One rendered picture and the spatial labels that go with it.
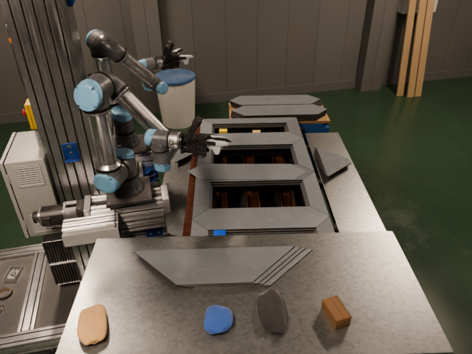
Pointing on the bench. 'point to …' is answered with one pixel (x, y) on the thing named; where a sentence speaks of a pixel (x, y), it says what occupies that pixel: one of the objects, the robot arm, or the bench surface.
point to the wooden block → (336, 312)
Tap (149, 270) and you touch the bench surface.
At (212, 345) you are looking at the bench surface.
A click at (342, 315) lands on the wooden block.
